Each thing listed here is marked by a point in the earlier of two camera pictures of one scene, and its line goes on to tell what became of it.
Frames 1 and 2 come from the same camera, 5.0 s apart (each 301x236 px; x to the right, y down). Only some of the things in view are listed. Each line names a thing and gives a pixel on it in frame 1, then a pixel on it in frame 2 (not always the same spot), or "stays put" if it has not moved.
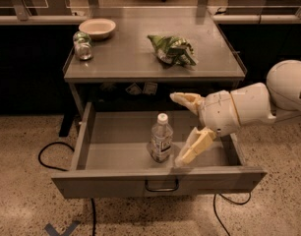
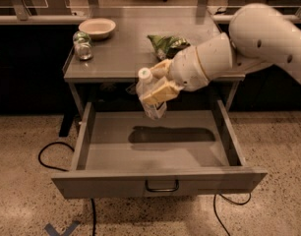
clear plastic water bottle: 161,139 -> 150,110
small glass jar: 83,43 stays put
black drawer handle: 162,189 stays put
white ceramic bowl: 98,28 stays put
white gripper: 218,111 -> 186,68
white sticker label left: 134,88 stays put
